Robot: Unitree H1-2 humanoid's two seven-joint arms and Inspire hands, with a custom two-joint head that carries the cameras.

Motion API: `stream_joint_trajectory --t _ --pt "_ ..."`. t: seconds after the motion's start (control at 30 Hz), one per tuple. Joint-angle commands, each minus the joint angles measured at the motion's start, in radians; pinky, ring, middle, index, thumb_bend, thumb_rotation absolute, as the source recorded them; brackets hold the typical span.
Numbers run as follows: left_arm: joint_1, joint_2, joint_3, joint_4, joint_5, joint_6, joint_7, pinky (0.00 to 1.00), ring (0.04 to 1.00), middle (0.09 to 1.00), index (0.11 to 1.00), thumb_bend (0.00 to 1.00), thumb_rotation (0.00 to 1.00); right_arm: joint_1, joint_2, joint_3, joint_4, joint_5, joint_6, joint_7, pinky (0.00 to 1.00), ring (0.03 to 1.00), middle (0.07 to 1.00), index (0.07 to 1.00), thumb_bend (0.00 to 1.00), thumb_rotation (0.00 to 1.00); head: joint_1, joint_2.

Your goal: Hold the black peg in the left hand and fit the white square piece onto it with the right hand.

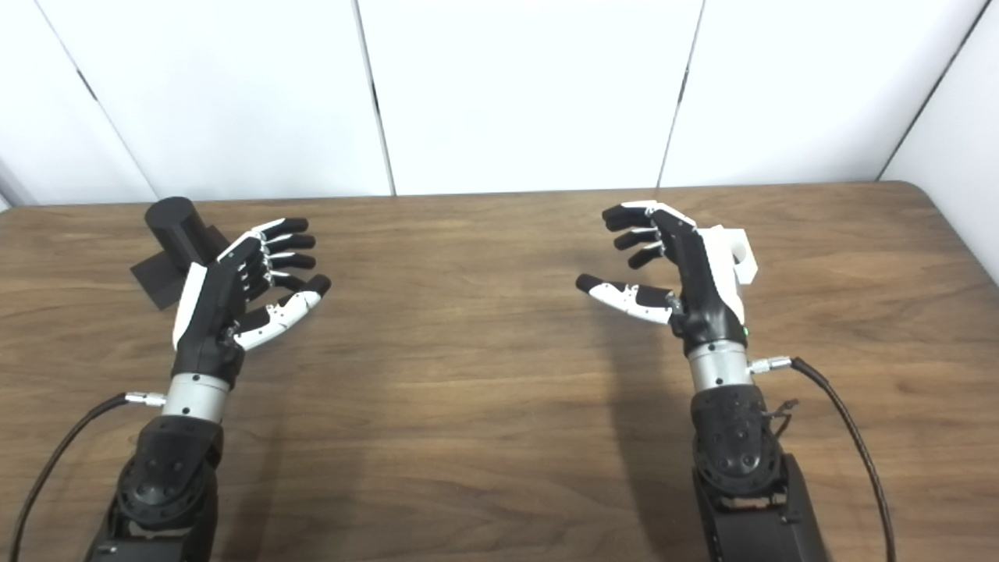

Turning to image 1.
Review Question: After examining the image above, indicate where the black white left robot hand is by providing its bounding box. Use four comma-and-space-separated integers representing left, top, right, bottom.
170, 217, 332, 385

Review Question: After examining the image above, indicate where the white square piece with hole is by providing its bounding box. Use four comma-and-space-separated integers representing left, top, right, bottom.
702, 225, 759, 283

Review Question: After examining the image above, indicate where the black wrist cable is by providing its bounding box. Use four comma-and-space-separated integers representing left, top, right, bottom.
748, 355, 897, 562
8, 393, 169, 562

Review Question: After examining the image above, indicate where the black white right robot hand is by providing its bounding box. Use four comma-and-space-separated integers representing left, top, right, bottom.
576, 200, 752, 357

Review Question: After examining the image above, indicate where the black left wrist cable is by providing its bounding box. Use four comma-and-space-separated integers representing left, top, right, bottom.
8, 393, 169, 562

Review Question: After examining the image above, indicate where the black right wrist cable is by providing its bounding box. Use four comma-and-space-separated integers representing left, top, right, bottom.
748, 355, 897, 562

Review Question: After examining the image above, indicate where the black peg with square base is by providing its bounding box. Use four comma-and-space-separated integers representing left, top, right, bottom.
130, 197, 235, 311

